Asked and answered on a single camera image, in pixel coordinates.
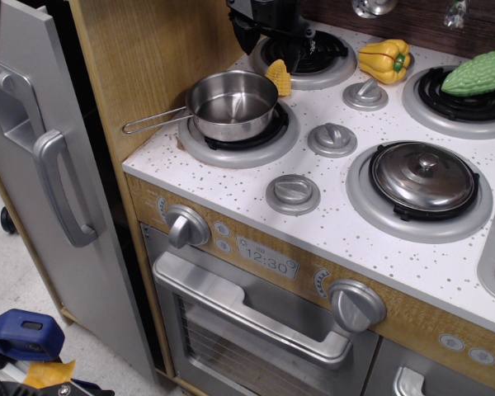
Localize steel pot lid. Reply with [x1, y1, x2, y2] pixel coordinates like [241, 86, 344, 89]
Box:
[369, 141, 479, 219]

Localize grey oven door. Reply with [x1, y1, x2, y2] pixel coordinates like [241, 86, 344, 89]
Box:
[141, 224, 378, 395]

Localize oven dial knob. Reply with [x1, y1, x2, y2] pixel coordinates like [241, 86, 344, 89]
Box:
[328, 279, 387, 332]
[165, 204, 210, 249]

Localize grey fridge door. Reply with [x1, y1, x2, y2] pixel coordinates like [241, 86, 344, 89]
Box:
[0, 1, 158, 381]

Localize front left stove burner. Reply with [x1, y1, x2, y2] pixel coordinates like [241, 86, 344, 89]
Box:
[178, 101, 299, 169]

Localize green toy bitter gourd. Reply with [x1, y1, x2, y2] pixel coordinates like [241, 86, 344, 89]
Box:
[441, 50, 495, 97]

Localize right oven dial knob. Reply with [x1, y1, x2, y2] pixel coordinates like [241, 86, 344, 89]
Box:
[328, 279, 387, 332]

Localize grey fridge door handle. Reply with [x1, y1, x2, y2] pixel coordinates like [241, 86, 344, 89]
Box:
[32, 130, 97, 248]

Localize left oven dial knob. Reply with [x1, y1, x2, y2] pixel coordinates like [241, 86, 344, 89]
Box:
[165, 204, 210, 249]

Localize back right stove burner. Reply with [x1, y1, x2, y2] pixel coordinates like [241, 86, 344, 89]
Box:
[402, 66, 495, 140]

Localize grey lower cabinet door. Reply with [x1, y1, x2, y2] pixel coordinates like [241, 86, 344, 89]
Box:
[363, 338, 495, 395]

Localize yellow toy corn cob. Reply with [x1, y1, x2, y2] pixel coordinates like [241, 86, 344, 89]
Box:
[265, 59, 292, 97]

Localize oven clock display panel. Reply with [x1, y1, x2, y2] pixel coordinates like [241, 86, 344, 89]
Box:
[236, 236, 299, 280]

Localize grey top knob front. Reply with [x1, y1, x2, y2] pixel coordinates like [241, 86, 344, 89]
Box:
[265, 174, 321, 216]

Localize front right stove burner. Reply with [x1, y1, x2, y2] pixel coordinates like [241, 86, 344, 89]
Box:
[346, 141, 493, 243]

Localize blue clamp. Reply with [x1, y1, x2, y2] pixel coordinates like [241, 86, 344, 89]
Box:
[0, 309, 65, 362]

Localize grey top knob middle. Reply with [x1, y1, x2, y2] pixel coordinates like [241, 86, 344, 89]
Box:
[308, 123, 357, 158]

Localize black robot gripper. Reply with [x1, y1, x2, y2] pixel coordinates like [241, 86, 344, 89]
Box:
[226, 0, 314, 73]

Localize grey top knob rear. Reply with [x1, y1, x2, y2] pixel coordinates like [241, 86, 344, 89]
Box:
[342, 78, 389, 111]

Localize chrome faucet base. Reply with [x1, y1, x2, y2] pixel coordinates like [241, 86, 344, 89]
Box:
[351, 0, 398, 19]

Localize black caster wheel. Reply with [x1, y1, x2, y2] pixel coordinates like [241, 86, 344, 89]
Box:
[0, 206, 17, 234]

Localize grey knob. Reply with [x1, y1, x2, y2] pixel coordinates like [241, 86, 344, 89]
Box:
[308, 123, 357, 158]
[265, 174, 321, 216]
[342, 78, 389, 111]

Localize back left stove burner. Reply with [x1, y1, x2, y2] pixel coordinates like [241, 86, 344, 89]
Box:
[249, 31, 357, 91]

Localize small steel saucepan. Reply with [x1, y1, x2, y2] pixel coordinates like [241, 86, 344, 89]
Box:
[122, 70, 279, 142]

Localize yellow toy bell pepper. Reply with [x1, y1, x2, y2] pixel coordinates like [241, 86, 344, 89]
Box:
[358, 39, 411, 84]

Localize stove burner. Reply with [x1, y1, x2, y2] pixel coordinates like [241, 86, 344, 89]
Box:
[249, 31, 357, 91]
[402, 66, 495, 140]
[178, 101, 299, 169]
[346, 141, 493, 243]

